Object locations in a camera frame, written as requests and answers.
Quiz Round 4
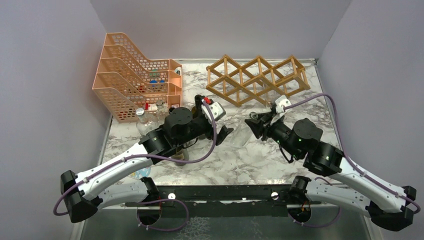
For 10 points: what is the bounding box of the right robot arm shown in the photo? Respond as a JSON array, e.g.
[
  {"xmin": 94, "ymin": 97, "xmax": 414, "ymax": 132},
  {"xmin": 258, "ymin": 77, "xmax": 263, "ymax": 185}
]
[{"xmin": 244, "ymin": 112, "xmax": 417, "ymax": 232}]

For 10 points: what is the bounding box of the round clear glass bottle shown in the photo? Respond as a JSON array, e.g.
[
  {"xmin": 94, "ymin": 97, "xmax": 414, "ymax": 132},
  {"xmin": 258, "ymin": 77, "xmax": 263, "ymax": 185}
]
[{"xmin": 155, "ymin": 100, "xmax": 169, "ymax": 123}]

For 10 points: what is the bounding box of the green wine bottle front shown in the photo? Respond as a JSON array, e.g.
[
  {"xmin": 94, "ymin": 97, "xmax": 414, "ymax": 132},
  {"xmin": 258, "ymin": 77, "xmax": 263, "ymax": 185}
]
[{"xmin": 172, "ymin": 148, "xmax": 190, "ymax": 167}]

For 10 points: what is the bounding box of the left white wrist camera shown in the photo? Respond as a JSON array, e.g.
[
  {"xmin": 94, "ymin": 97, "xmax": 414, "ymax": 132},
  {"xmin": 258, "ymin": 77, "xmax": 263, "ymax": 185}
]
[{"xmin": 200, "ymin": 99, "xmax": 226, "ymax": 124}]

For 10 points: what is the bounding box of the orange plastic file organizer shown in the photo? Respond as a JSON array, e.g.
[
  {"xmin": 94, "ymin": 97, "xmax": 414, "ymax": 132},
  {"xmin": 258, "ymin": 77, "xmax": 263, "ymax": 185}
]
[{"xmin": 92, "ymin": 32, "xmax": 183, "ymax": 123}]

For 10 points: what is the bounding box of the clear square glass bottle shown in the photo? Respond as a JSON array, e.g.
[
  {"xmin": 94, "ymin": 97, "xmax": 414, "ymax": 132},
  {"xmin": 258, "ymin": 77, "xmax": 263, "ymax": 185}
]
[{"xmin": 230, "ymin": 111, "xmax": 259, "ymax": 148}]

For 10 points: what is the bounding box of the small clear bottle silver cap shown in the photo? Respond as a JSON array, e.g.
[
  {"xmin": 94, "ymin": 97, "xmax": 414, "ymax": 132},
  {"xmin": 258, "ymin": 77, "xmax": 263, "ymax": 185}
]
[{"xmin": 135, "ymin": 107, "xmax": 159, "ymax": 136}]

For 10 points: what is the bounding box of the green wine bottle back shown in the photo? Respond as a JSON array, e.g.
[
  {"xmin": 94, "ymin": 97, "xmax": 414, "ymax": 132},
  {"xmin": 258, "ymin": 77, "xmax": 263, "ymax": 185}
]
[{"xmin": 191, "ymin": 94, "xmax": 205, "ymax": 118}]

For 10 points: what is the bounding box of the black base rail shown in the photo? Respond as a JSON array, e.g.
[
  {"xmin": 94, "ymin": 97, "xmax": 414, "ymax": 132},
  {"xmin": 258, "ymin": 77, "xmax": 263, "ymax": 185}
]
[{"xmin": 125, "ymin": 184, "xmax": 303, "ymax": 218}]

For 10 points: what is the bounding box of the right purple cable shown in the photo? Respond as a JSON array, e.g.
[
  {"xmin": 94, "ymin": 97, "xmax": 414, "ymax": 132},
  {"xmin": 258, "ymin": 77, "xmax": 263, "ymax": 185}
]
[{"xmin": 283, "ymin": 93, "xmax": 422, "ymax": 229}]

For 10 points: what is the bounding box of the plastic water bottle blue label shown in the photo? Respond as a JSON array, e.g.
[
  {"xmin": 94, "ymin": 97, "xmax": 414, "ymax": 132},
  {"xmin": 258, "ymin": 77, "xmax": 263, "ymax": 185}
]
[{"xmin": 129, "ymin": 167, "xmax": 151, "ymax": 180}]

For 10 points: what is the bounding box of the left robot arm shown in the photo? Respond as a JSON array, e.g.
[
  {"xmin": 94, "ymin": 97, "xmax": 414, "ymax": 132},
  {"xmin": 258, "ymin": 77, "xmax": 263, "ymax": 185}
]
[{"xmin": 53, "ymin": 102, "xmax": 232, "ymax": 223}]

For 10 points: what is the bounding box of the wooden wine rack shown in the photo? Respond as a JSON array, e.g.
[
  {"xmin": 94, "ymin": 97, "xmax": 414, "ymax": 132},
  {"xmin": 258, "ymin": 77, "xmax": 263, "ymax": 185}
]
[{"xmin": 205, "ymin": 54, "xmax": 311, "ymax": 107}]

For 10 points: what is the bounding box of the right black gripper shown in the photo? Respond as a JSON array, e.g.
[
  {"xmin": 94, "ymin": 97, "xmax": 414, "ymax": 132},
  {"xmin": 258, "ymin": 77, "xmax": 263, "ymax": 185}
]
[{"xmin": 245, "ymin": 110, "xmax": 302, "ymax": 159}]

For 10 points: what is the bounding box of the green wine bottle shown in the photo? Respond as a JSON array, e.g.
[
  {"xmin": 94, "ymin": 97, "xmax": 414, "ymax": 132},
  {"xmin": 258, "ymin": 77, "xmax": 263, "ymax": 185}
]
[
  {"xmin": 172, "ymin": 148, "xmax": 190, "ymax": 167},
  {"xmin": 191, "ymin": 94, "xmax": 205, "ymax": 118}
]

